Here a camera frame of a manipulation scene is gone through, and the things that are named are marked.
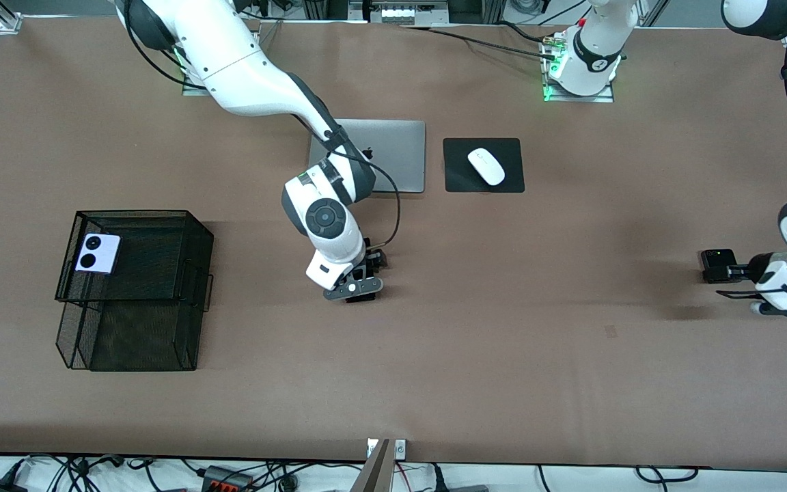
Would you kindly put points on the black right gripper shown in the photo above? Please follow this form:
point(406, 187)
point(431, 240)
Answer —
point(370, 258)

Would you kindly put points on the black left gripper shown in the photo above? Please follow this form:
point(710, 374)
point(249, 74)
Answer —
point(754, 267)

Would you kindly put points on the dark grey flip phone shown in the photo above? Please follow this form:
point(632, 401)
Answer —
point(716, 266)

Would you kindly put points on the lilac flip phone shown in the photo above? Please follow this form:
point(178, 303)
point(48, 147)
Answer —
point(108, 260)

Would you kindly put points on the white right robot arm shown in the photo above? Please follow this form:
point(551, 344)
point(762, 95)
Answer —
point(243, 61)

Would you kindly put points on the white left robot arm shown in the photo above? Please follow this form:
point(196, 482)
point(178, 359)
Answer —
point(598, 48)

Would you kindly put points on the silver closed laptop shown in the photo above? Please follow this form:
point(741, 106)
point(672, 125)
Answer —
point(407, 157)

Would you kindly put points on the black mouse pad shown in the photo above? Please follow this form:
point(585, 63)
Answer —
point(455, 174)

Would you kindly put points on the white computer mouse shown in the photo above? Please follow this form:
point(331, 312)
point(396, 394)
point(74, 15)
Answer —
point(486, 166)

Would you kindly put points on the white terminal block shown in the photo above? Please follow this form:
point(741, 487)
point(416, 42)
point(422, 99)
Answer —
point(397, 14)

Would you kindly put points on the black power strip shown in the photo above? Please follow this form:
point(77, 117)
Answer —
point(226, 480)

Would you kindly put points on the white metal bracket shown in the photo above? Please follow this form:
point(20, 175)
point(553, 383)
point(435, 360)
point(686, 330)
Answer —
point(400, 449)

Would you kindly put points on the grey slanted post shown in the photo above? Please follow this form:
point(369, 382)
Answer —
point(374, 475)

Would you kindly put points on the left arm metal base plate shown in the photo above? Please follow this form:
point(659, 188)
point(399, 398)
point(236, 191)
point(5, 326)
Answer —
point(578, 98)

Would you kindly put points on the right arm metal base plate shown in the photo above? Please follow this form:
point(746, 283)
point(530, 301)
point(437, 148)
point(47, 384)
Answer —
point(188, 91)

